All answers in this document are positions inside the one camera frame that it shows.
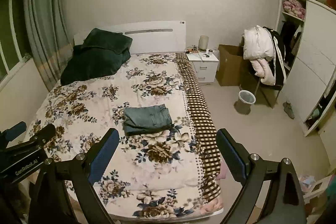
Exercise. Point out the dark green velvet blanket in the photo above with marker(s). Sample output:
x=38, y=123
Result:
x=101, y=54

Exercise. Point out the pink jacket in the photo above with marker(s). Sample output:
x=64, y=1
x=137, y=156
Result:
x=263, y=71

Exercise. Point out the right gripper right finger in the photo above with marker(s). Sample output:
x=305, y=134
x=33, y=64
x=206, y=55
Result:
x=284, y=201

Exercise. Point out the wooden chair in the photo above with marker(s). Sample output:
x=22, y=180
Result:
x=270, y=93

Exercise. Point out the window with white frame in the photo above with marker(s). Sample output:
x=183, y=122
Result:
x=15, y=47

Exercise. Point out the white puffer jacket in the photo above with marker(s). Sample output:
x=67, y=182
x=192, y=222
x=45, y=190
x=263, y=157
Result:
x=257, y=44

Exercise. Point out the white mesh waste bin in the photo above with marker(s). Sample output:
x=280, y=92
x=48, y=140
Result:
x=245, y=100

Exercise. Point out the grey green curtain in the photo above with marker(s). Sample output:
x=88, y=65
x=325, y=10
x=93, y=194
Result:
x=48, y=37

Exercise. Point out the grey slipper pair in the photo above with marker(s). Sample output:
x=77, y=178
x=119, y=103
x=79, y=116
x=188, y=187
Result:
x=288, y=110

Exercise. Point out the pink folded bedding on shelf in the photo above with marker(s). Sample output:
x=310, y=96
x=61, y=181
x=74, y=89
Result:
x=295, y=8

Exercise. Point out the beige cylindrical lamp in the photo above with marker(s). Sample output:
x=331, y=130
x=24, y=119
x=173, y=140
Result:
x=203, y=43

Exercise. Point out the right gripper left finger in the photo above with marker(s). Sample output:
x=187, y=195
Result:
x=51, y=202

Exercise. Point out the folded dark blue jeans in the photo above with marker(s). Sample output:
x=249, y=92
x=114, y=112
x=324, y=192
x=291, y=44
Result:
x=131, y=131

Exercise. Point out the white wardrobe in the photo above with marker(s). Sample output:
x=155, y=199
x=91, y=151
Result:
x=310, y=86

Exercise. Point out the brown cardboard box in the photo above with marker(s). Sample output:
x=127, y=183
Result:
x=232, y=65

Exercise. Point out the black garment white stripes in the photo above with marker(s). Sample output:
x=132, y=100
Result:
x=277, y=66

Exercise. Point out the white nightstand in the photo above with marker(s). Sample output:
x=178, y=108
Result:
x=204, y=66

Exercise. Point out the white bed headboard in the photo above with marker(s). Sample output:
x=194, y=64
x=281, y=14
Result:
x=153, y=37

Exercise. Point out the floral bed blanket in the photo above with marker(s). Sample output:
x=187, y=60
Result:
x=166, y=163

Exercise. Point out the ripped blue denim shorts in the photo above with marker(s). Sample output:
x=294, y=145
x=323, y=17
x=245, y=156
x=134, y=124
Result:
x=148, y=117

